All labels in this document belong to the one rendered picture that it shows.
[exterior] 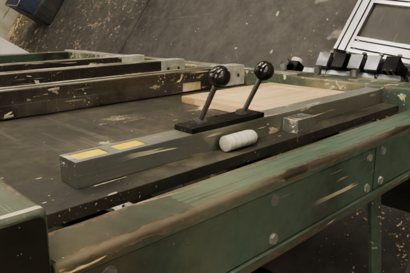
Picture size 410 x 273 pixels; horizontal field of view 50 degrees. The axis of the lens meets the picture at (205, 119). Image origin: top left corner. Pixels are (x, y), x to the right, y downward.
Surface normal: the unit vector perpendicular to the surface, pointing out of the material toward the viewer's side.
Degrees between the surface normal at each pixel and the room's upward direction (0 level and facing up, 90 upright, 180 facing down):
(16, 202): 58
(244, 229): 90
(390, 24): 0
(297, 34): 0
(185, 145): 90
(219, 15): 0
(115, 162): 90
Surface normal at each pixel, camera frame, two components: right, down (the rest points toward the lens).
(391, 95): -0.72, 0.15
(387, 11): -0.61, -0.38
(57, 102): 0.69, 0.16
